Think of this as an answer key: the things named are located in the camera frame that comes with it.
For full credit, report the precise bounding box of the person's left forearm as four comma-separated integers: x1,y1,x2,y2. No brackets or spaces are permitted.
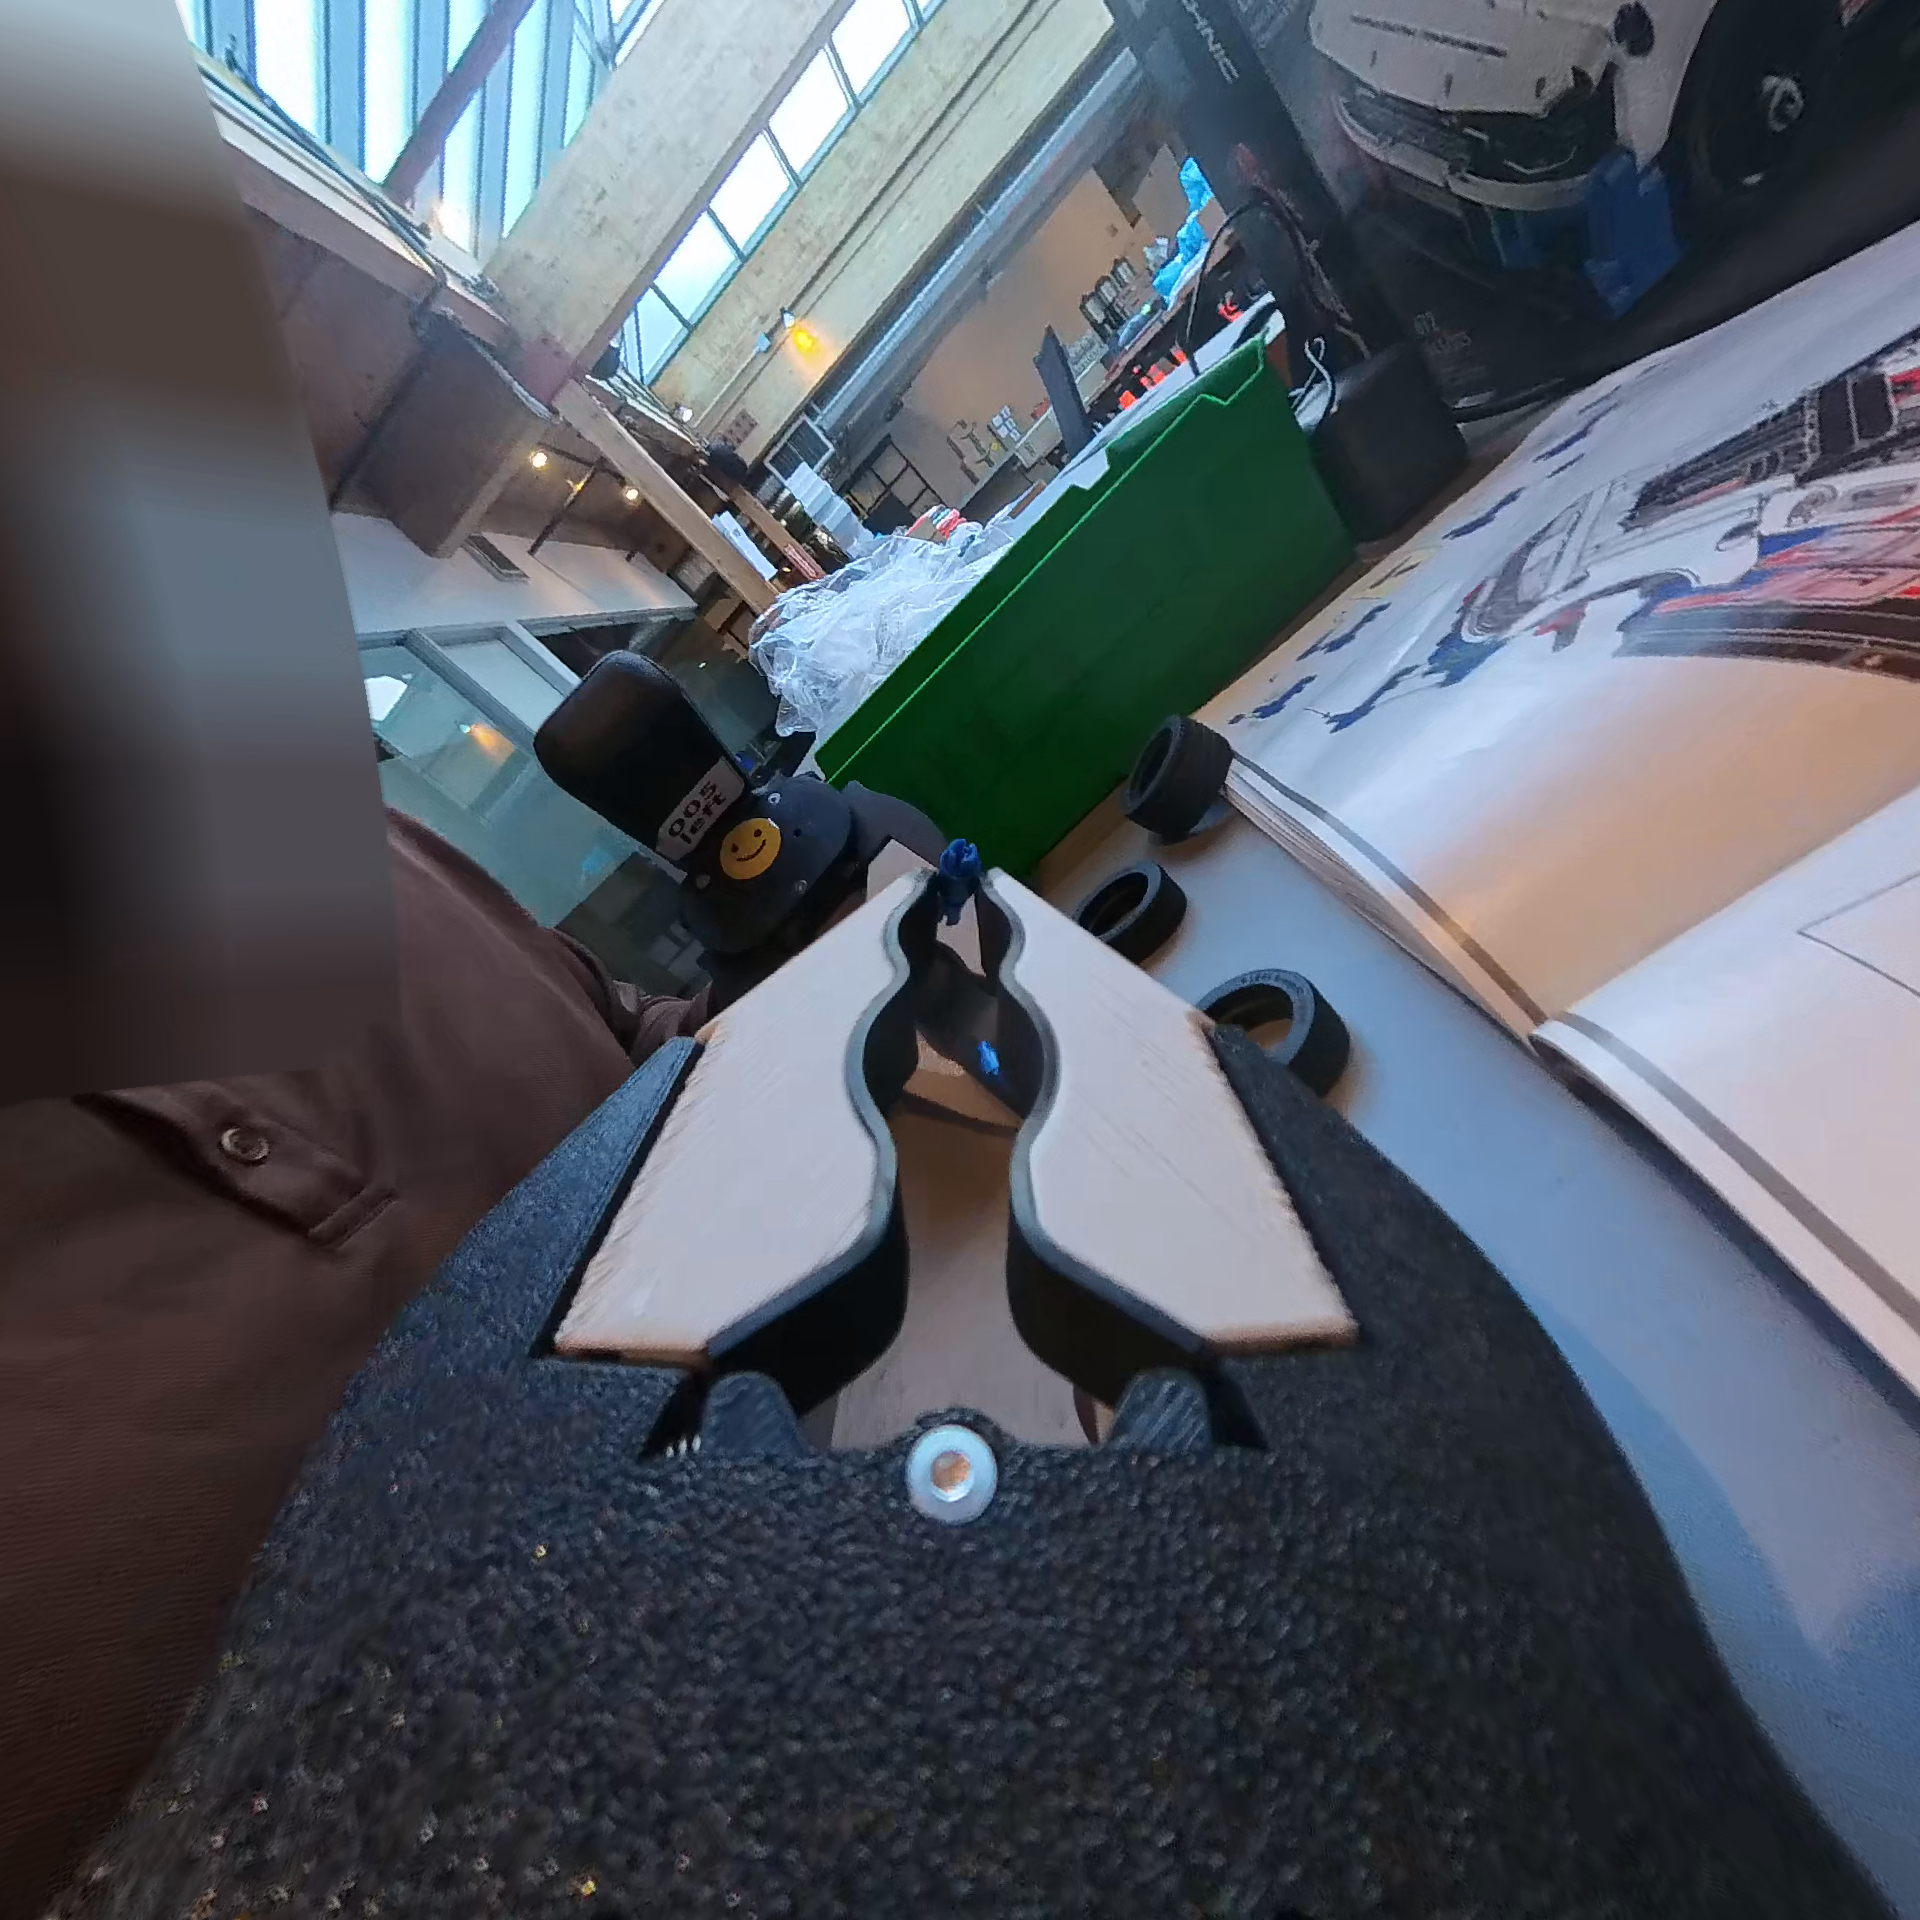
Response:
558,926,721,1056

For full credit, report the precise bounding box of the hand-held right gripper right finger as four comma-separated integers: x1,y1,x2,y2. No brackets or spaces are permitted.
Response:
977,867,1365,1423

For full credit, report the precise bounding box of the wooden wall ledge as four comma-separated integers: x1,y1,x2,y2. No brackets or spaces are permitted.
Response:
214,87,784,605

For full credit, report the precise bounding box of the grey desk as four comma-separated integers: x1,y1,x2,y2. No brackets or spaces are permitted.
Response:
1035,454,1920,1920

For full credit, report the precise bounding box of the open instruction booklet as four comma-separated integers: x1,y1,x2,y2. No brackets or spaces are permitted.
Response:
1222,221,1920,1396

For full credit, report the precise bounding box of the black car picture box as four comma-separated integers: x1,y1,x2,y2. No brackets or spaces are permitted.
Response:
1109,0,1920,419

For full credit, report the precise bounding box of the clear plastic bag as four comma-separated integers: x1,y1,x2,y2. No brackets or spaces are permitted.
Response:
751,514,1040,741

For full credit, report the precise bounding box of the black case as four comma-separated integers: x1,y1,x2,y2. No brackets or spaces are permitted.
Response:
1307,339,1476,546

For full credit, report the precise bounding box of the green storage bin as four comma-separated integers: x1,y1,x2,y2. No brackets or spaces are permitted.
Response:
815,335,1354,884

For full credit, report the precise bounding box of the large window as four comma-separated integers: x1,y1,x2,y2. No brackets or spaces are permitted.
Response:
185,0,962,382

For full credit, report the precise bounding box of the black toy tyre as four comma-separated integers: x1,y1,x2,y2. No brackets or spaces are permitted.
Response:
1076,861,1190,968
1123,719,1234,843
1199,968,1352,1098

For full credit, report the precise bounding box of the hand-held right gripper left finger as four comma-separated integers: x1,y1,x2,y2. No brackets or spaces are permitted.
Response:
558,867,954,1423

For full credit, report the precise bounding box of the wooden beam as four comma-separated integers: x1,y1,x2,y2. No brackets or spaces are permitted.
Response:
485,0,1123,398

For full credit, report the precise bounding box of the black cable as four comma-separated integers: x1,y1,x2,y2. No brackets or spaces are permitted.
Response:
1189,193,1352,403

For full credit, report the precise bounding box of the white framed glass partition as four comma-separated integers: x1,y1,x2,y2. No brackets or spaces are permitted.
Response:
361,624,784,990

